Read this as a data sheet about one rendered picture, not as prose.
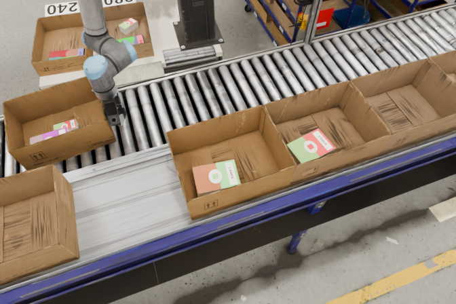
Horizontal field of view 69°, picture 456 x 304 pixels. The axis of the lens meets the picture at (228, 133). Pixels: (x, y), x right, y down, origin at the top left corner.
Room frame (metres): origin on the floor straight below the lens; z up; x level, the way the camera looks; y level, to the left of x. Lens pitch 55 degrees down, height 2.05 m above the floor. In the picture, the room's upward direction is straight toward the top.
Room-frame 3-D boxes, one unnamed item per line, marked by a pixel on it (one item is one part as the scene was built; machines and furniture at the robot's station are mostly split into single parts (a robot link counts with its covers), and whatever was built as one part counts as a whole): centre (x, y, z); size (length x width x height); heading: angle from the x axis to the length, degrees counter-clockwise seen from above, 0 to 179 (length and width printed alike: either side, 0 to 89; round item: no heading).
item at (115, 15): (1.57, 0.60, 0.80); 0.38 x 0.28 x 0.10; 15
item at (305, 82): (1.26, -0.42, 0.72); 0.52 x 0.05 x 0.05; 20
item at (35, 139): (0.80, 0.78, 0.79); 0.16 x 0.11 x 0.07; 113
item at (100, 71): (0.93, 0.50, 1.11); 0.10 x 0.09 x 0.12; 143
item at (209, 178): (0.56, 0.04, 0.92); 0.16 x 0.11 x 0.07; 103
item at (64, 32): (1.48, 0.92, 0.80); 0.38 x 0.28 x 0.10; 13
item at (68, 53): (1.39, 0.90, 0.76); 0.19 x 0.14 x 0.02; 100
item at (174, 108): (1.02, 0.25, 0.72); 0.52 x 0.05 x 0.05; 20
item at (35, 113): (0.90, 0.76, 0.83); 0.39 x 0.29 x 0.17; 115
